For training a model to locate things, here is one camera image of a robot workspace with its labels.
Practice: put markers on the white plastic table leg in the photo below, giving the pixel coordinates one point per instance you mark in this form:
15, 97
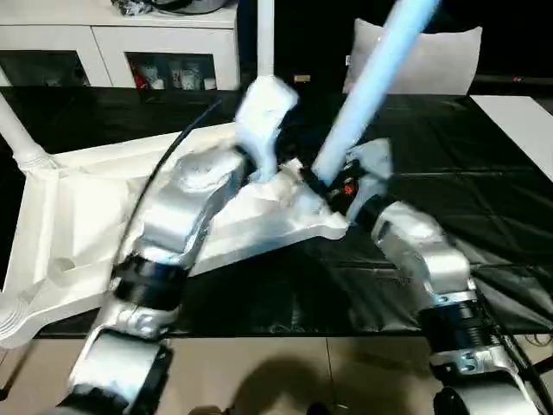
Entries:
265, 39
13, 322
19, 129
367, 95

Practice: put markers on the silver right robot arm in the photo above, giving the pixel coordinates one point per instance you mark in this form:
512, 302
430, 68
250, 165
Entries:
432, 255

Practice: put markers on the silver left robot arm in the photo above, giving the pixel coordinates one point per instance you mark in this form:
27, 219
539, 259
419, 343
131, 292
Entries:
181, 207

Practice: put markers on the small white cup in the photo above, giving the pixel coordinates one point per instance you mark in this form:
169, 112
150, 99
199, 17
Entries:
209, 84
157, 83

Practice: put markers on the black cabinet with gold label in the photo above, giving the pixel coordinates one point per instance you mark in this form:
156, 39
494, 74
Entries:
302, 39

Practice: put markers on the black work mat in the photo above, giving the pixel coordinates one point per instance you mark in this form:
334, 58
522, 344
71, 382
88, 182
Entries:
453, 151

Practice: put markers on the printed glass jar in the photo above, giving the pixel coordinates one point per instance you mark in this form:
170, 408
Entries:
176, 77
191, 78

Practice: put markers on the grey cushion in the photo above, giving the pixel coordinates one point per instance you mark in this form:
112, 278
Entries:
432, 60

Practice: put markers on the red bottle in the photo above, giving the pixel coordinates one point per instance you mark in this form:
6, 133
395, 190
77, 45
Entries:
141, 78

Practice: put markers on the dark round helmet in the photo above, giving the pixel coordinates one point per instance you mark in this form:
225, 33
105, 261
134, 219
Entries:
190, 4

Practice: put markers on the black bar with red light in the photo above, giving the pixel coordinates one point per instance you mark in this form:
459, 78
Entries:
514, 78

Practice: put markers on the grey crumpled cloth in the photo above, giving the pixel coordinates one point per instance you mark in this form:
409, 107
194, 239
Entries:
131, 6

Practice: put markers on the white sideboard with glass doors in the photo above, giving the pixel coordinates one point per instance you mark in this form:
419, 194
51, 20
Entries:
108, 36

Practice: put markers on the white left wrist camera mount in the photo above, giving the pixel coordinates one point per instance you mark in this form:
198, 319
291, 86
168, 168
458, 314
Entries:
263, 116

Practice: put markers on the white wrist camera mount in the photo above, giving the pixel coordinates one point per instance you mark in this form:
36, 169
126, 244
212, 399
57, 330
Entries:
376, 160
263, 116

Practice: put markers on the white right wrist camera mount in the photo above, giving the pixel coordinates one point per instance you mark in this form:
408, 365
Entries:
376, 160

